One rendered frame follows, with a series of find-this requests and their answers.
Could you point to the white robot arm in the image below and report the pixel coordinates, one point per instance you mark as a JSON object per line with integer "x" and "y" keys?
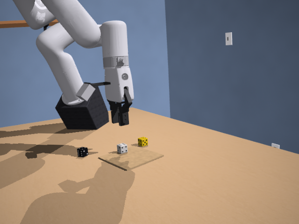
{"x": 74, "y": 25}

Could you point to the tan flat mat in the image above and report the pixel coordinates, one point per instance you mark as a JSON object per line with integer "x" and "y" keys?
{"x": 135, "y": 157}

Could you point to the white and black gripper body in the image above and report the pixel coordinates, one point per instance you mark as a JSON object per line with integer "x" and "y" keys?
{"x": 119, "y": 77}

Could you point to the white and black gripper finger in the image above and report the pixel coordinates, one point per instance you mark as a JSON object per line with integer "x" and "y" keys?
{"x": 123, "y": 110}
{"x": 114, "y": 111}

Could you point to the yellow die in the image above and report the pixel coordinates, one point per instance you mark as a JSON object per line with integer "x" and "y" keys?
{"x": 142, "y": 141}

